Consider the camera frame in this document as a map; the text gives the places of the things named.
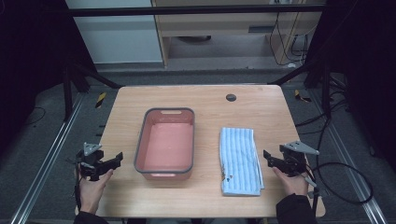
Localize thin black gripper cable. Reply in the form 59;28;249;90
73;175;83;213

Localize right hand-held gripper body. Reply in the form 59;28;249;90
277;140;320;189

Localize person's right hand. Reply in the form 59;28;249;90
272;166;310;197

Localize person's left hand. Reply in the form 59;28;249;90
78;168;115;216

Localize hanging black desk cables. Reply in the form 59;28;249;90
268;11;310;67

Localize pink plastic basin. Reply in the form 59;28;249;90
133;106;196;182

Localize metal floor rail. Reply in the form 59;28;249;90
9;92;86;224
310;89;389;224

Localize dark curtain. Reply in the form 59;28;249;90
305;0;396;174
0;0;96;153

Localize light wooden desk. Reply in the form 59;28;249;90
150;0;325;68

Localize white cabinet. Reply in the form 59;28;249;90
64;0;164;65

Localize thin black floor cable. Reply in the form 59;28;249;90
23;105;48;127

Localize blue striped towel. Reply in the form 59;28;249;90
219;126;266;198

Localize black floor cables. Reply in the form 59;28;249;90
294;74;353;136

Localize black looped cable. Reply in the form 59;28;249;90
310;161;375;206

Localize black stand leg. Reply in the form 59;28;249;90
266;61;332;119
61;58;123;123

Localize yellow black tape strip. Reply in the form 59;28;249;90
94;91;107;109
293;89;313;104

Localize black horizontal frame bar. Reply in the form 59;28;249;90
66;4;327;18

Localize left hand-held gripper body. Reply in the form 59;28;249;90
76;142;106;182

